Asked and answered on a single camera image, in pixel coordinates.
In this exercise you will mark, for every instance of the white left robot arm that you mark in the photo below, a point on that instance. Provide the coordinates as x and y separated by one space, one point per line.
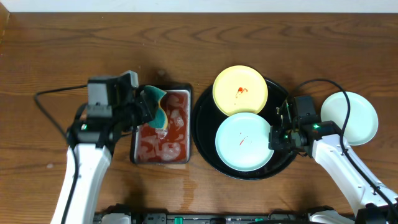
86 168

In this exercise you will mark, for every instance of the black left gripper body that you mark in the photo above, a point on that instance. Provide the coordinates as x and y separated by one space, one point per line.
144 106

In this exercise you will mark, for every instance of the pale green plate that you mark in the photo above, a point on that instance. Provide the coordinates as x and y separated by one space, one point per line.
242 142

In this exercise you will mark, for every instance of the round black serving tray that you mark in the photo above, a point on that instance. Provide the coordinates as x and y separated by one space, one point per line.
206 119

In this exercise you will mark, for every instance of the green scrubbing sponge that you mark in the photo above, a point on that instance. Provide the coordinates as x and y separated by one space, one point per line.
160 120

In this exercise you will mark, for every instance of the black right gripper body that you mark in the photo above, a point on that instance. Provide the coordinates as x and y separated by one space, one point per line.
282 139

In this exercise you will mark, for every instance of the light blue plate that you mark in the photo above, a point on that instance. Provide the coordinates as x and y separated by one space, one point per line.
363 120

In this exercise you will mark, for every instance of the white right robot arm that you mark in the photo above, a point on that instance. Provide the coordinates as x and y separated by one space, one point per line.
370 200

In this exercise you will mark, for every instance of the yellow plate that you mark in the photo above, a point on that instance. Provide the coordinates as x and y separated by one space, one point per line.
239 89

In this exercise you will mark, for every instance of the black rectangular wash tray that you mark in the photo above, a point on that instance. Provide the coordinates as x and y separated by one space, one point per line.
171 145

